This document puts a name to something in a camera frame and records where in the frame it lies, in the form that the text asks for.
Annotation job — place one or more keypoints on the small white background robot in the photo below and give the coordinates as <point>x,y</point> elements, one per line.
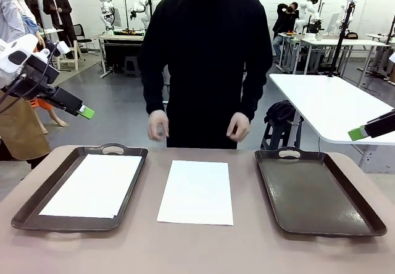
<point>342,14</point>

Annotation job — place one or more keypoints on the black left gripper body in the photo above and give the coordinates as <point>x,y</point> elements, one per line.
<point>40,76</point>

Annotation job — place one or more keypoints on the mannequin striped shirt brown skirt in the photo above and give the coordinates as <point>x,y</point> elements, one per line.
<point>12,132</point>

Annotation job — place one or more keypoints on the person's left hand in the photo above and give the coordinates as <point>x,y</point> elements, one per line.
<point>239,126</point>

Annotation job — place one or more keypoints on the white robot arm with lamp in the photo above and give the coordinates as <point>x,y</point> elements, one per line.
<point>304,14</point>

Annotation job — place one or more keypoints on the black office chair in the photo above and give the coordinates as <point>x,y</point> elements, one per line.
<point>83,39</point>

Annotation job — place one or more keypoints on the white A4 paper stack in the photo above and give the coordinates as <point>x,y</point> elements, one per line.
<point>196,190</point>

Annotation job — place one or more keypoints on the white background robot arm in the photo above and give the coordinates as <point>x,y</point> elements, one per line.
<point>106,14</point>
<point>143,11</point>

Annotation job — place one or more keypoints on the background person in black coat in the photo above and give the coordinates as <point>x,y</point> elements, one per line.
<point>60,18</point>

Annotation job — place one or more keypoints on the long white background table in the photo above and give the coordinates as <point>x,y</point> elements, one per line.
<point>339,42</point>

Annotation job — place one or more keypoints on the large white table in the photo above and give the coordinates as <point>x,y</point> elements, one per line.
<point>324,101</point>

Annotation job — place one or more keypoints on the person's right hand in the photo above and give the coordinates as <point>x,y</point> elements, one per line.
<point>157,124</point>

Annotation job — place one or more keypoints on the grey plastic stool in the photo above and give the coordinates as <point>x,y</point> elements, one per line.
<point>132,65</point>

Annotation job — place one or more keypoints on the tall black tripod pole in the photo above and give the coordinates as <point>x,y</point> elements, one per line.
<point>341,39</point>

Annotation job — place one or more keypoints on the white computer monitor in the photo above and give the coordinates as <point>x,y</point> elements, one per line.
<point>333,22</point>

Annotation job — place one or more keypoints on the person's left forearm black sleeve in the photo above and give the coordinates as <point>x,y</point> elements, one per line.
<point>256,95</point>

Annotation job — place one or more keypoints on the white desk with black panel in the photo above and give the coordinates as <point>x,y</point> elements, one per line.
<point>123,48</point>

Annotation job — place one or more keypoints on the white wooden chair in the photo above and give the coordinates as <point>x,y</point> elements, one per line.
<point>72,61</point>

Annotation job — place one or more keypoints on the black bag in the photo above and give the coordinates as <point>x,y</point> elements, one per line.
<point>281,110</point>

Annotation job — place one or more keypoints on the brown plastic tray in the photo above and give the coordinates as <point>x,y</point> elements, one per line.
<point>37,207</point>
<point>308,193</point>

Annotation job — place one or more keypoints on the white A4 sheet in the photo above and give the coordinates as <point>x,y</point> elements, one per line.
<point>92,187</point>

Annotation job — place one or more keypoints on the seated person in black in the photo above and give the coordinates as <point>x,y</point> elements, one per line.
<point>284,24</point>

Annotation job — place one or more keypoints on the person's right forearm black sleeve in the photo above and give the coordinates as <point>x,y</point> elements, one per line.
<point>154,89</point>

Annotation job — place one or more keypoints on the black stool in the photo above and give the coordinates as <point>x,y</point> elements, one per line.
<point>277,135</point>

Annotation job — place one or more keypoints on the person in black sweater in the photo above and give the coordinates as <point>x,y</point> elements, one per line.
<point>206,55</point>

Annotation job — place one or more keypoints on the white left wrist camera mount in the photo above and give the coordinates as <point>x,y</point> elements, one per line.
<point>63,48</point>

